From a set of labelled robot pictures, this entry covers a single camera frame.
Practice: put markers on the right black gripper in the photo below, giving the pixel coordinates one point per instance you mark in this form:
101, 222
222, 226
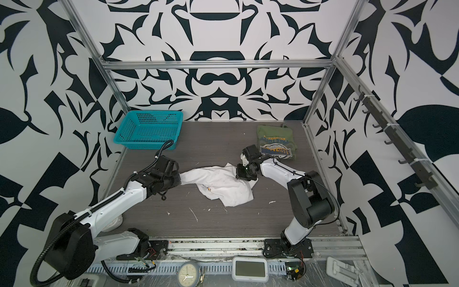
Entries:
239, 174

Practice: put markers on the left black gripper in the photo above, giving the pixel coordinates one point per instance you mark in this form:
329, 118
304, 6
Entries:
178, 178

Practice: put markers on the white grey tank top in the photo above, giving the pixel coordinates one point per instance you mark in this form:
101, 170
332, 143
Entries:
220, 183

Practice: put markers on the green tank top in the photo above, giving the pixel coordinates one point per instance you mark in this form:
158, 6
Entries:
276, 141

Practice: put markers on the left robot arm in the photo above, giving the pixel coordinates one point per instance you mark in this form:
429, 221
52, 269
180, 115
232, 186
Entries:
74, 243

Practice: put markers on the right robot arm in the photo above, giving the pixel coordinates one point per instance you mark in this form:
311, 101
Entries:
310, 200

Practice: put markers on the teal plastic basket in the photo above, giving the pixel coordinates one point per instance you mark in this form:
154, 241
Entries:
149, 130

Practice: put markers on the white round plastic object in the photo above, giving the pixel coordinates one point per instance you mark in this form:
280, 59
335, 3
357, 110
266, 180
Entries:
117, 222

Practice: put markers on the white digital timer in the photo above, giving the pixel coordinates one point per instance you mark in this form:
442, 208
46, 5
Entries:
250, 269

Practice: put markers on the round analog clock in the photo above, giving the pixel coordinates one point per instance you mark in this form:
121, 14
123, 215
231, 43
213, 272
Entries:
188, 275

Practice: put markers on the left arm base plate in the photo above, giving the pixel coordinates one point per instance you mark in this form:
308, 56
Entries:
148, 250

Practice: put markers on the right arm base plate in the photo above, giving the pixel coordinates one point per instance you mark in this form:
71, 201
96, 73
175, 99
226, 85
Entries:
279, 248

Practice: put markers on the white plastic bracket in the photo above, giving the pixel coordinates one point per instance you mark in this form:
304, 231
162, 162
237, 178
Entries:
342, 272

